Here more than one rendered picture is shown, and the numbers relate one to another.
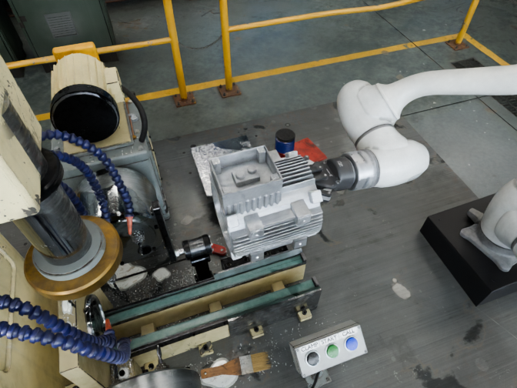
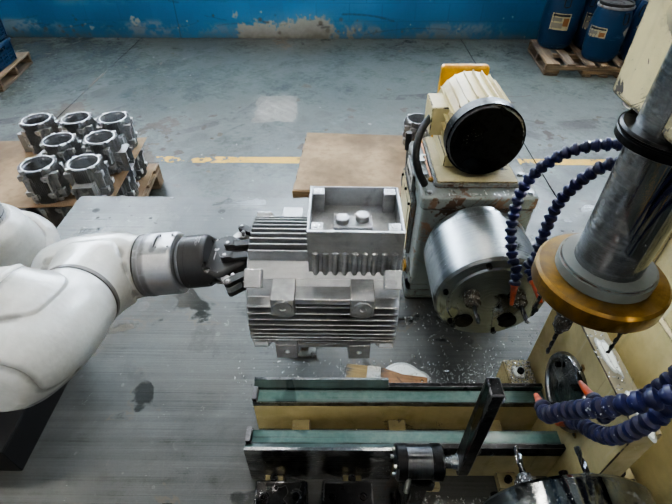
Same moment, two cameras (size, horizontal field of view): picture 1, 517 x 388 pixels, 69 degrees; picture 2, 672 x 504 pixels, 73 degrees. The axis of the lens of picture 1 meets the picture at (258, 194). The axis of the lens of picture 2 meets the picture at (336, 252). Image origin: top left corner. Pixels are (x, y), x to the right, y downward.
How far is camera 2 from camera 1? 99 cm
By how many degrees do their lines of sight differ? 86
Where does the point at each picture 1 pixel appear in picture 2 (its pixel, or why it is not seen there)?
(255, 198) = (351, 206)
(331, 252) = (185, 484)
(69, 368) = not seen: hidden behind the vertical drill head
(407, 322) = (172, 359)
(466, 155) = not seen: outside the picture
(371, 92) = (15, 289)
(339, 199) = not seen: outside the picture
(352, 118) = (89, 305)
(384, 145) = (107, 243)
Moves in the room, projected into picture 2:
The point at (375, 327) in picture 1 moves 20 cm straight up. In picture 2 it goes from (211, 365) to (194, 314)
